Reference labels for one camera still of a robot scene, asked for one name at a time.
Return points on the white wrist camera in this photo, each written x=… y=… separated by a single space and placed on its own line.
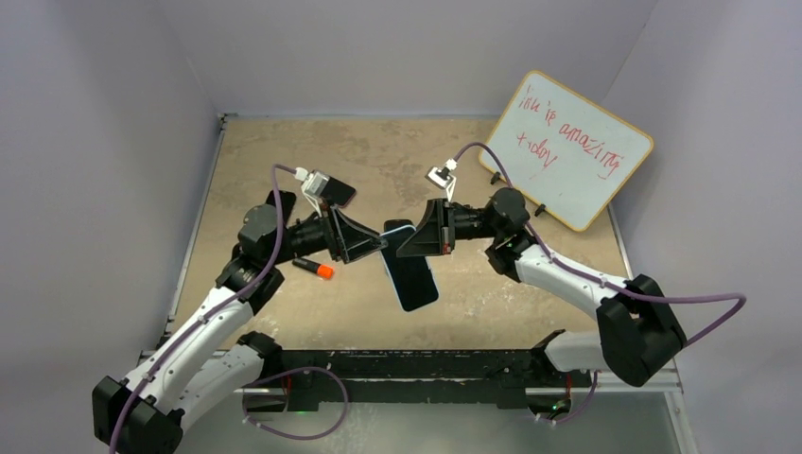
x=315 y=188
x=444 y=177

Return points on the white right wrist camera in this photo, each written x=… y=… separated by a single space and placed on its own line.
x=444 y=177

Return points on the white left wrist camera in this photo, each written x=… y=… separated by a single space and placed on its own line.
x=315 y=188

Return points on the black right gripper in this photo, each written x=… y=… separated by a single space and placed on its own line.
x=437 y=233

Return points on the small black phone case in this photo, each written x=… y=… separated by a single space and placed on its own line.
x=287 y=199

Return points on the aluminium frame rail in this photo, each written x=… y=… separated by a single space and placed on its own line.
x=151 y=410

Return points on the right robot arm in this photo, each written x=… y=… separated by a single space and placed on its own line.
x=636 y=335

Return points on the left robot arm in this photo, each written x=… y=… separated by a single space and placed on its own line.
x=200 y=326

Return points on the black phone dark frame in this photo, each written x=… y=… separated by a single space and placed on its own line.
x=410 y=272

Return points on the black orange highlighter marker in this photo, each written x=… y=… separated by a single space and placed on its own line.
x=319 y=269

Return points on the whiteboard with red writing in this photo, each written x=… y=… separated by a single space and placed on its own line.
x=563 y=151

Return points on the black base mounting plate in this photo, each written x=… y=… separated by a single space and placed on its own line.
x=509 y=379

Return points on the black phone silver frame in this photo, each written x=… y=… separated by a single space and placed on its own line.
x=392 y=224

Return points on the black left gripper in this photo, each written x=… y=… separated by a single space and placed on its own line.
x=345 y=239

